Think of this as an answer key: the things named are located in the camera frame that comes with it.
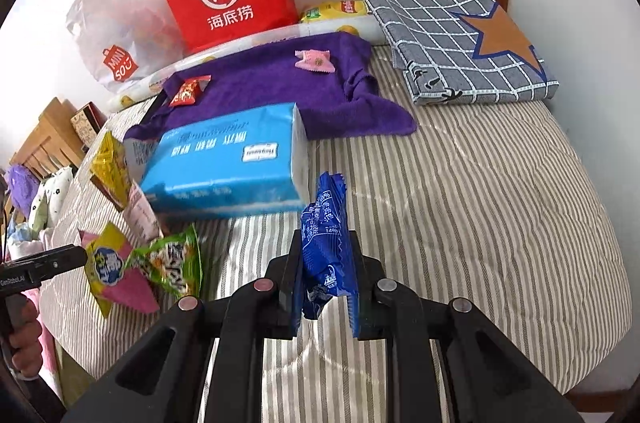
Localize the small pink candy packet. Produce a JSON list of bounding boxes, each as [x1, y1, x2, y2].
[[294, 49, 332, 74]]

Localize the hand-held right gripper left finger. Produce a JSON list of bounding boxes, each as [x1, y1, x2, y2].
[[60, 230, 306, 423]]

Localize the large pink snack packet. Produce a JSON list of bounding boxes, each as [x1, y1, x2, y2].
[[122, 182, 164, 245]]

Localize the blue tissue pack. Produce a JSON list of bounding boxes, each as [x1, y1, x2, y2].
[[123, 102, 311, 220]]

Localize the purple towel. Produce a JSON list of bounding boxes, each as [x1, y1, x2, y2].
[[123, 30, 418, 142]]

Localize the pink and yellow snack packet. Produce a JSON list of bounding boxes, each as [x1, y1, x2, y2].
[[77, 221, 161, 319]]

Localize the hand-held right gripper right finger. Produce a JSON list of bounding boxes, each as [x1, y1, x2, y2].
[[349, 230, 583, 423]]

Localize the green snack packet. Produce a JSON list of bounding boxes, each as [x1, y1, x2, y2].
[[128, 223, 203, 302]]

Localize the yellow-green snack packet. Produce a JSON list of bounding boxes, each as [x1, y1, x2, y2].
[[90, 130, 132, 210]]

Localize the rolled printed white mat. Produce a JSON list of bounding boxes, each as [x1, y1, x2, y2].
[[106, 14, 382, 115]]

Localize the white spotted cloth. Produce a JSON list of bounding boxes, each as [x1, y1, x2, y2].
[[27, 166, 76, 245]]

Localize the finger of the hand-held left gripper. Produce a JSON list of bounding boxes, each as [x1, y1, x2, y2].
[[35, 244, 89, 278]]

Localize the folded checkered cloth with star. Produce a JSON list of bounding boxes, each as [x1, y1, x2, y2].
[[351, 0, 560, 106]]

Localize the person's left hand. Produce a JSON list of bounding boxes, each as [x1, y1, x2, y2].
[[7, 298, 44, 377]]

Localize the yellow chips bag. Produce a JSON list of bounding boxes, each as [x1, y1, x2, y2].
[[300, 0, 372, 24]]

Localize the patterned brown box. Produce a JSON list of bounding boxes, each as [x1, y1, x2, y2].
[[70, 102, 108, 150]]

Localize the blue snack packet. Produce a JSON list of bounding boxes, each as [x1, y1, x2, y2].
[[300, 172, 359, 322]]

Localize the purple plush toy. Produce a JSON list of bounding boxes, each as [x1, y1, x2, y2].
[[4, 163, 34, 217]]

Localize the wooden furniture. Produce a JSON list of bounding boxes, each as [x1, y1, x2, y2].
[[10, 97, 87, 180]]

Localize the small red candy packet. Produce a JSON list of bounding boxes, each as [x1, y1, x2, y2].
[[169, 74, 212, 108]]

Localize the white plastic bag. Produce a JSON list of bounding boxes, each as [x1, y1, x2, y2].
[[66, 0, 189, 95]]

